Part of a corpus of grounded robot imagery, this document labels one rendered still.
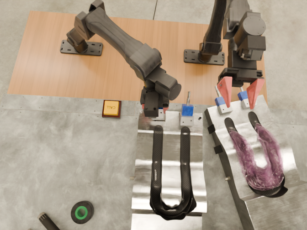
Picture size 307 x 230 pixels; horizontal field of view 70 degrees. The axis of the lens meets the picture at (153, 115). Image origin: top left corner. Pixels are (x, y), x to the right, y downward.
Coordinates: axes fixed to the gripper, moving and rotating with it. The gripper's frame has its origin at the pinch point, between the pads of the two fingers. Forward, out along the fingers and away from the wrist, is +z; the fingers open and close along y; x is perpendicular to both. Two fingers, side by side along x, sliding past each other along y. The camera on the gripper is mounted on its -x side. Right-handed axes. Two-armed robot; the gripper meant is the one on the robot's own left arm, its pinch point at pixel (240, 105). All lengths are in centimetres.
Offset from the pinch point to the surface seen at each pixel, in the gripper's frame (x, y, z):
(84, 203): 35, -47, 32
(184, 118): 26.4, -10.8, -1.9
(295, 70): 122, 103, -79
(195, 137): 30.7, -5.5, 4.3
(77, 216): 35, -48, 37
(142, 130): 30.5, -26.8, 3.2
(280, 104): 121, 86, -45
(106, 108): 36, -43, -6
